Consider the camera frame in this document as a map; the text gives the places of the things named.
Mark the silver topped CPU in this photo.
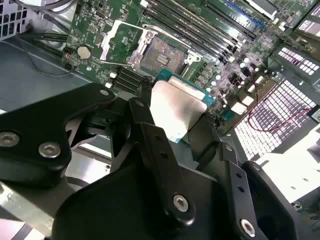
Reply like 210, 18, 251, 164
149, 68, 216, 144

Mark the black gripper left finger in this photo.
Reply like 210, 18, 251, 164
0, 82, 197, 227

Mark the metal socket cover frame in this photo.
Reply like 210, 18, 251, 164
99, 19, 152, 68

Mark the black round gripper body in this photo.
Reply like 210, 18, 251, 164
51, 159, 245, 240

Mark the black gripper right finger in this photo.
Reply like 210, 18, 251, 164
187, 116, 300, 240

